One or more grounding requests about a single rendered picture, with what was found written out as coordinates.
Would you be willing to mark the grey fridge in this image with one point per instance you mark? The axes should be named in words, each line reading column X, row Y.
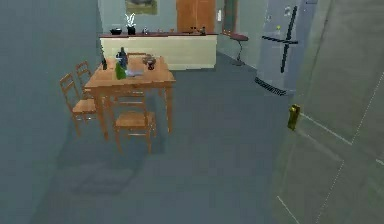
column 278, row 53

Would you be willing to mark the white wall switch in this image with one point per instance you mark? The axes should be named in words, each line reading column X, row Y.
column 219, row 15

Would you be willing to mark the grey room door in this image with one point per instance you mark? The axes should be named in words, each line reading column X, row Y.
column 336, row 126

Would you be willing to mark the grey bowl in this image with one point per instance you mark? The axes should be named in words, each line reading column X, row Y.
column 148, row 59

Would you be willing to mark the brown framed window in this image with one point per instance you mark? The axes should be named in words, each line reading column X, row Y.
column 229, row 16

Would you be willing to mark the dark red cup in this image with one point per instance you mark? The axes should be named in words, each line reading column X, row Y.
column 151, row 64

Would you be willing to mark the green bottle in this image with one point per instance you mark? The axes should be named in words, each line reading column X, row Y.
column 120, row 72

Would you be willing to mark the orange wooden door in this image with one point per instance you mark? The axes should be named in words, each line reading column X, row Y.
column 196, row 15

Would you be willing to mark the cream kitchen counter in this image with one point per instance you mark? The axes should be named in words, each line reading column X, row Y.
column 173, row 50

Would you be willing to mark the black pan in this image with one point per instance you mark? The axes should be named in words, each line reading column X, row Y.
column 116, row 31

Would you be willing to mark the small dark countertop item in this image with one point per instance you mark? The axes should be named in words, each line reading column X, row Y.
column 202, row 31

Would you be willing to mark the small black bottle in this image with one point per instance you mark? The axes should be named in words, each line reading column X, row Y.
column 104, row 64

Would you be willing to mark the white plant in black pot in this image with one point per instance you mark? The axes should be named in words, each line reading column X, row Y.
column 131, row 26

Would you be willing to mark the wooden slat-back chair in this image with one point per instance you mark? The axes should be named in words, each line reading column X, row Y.
column 132, row 120
column 83, row 71
column 136, row 54
column 81, row 106

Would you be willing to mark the wooden dining table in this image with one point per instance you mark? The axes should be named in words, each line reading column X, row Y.
column 153, row 79

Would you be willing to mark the dark blue bottle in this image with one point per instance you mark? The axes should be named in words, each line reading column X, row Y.
column 123, row 57

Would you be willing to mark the framed landscape picture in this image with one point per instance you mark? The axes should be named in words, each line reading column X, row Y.
column 141, row 6

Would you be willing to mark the dark red side table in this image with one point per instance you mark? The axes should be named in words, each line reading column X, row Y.
column 239, row 41

